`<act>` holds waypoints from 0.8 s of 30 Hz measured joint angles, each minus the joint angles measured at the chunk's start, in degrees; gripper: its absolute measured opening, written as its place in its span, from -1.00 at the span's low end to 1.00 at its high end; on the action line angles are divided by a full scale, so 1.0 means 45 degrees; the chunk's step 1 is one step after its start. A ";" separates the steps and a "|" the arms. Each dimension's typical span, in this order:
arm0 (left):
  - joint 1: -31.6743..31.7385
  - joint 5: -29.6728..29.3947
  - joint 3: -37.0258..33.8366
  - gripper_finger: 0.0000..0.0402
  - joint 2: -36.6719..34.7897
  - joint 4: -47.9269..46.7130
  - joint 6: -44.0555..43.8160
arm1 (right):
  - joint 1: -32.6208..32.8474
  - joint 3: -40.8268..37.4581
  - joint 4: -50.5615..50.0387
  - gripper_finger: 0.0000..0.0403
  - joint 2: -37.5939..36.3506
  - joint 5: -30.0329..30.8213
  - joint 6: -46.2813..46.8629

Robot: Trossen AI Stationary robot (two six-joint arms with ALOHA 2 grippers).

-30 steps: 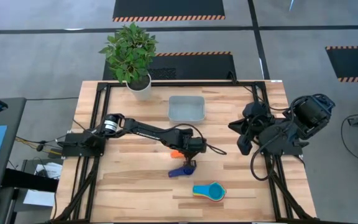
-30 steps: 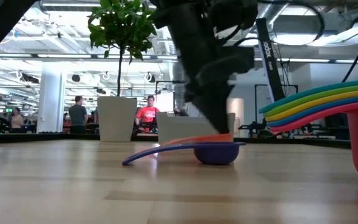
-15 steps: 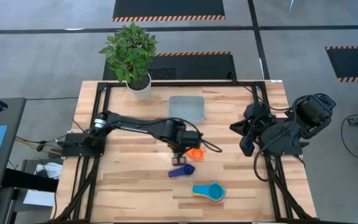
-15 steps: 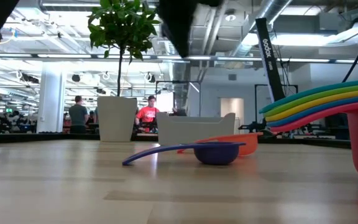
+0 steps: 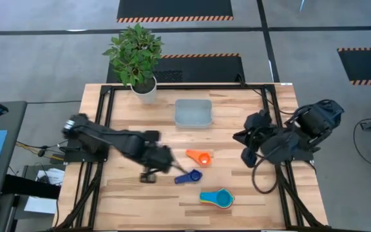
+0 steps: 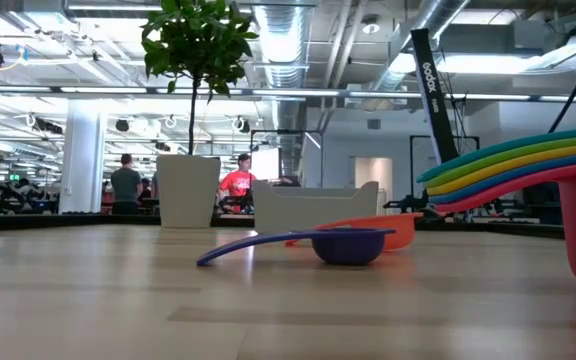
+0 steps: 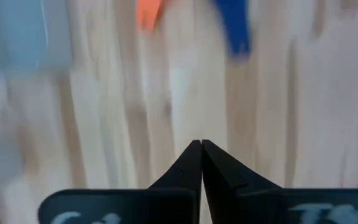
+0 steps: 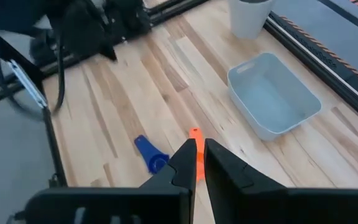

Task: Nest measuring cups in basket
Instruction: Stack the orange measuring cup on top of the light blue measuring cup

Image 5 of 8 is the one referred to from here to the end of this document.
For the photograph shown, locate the black striped floor mat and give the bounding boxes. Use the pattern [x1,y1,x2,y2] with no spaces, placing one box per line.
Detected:
[117,0,234,23]
[106,53,246,84]
[337,47,371,86]

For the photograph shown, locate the grey side desk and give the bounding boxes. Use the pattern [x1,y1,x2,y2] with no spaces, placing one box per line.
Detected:
[0,101,28,202]

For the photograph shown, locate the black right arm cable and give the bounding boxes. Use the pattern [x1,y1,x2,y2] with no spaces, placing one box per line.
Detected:
[251,153,278,194]

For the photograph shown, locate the green measuring cup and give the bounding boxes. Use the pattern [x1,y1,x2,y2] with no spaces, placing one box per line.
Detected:
[200,196,236,209]

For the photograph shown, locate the grey plastic basket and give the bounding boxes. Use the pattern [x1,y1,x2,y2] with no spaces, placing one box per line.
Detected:
[174,98,214,129]

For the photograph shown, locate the white plant pot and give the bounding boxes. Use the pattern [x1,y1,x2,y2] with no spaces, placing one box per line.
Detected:
[129,75,158,104]

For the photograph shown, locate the black aluminium table frame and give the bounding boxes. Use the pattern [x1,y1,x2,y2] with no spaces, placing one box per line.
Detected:
[52,83,332,232]

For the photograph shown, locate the dark blue measuring cup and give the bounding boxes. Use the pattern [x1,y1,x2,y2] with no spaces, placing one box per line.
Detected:
[174,169,204,186]

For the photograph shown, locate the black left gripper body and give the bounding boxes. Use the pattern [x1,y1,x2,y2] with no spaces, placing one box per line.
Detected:
[141,145,176,172]

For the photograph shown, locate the black bar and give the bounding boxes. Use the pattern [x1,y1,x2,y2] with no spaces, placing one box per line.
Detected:
[1,173,61,200]

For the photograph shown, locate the orange measuring cup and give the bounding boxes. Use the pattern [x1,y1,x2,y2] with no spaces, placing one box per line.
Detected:
[185,149,213,168]

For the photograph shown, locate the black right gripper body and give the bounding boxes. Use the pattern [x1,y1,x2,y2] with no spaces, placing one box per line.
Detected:
[241,110,274,169]

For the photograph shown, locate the black power cable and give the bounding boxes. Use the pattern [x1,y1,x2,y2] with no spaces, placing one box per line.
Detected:
[238,74,298,116]

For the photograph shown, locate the green leafy plant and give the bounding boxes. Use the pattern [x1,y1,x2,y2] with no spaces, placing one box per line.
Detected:
[102,23,164,87]

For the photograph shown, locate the yellow and black cables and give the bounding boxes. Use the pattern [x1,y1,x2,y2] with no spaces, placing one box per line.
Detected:
[15,140,66,161]

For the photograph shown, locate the white paper sheets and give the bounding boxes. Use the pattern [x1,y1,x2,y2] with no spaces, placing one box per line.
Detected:
[23,167,66,215]

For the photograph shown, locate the light blue measuring cup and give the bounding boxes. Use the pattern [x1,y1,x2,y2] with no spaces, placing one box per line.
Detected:
[199,188,235,209]

